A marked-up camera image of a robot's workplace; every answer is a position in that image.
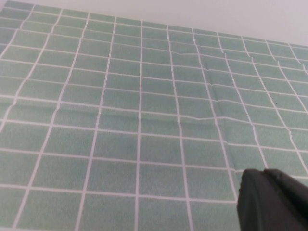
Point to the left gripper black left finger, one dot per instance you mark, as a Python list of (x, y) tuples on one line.
[(260, 207)]

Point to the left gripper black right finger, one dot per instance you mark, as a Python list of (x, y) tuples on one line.
[(293, 190)]

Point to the green checkered tablecloth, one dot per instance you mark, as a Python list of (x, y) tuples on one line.
[(120, 108)]

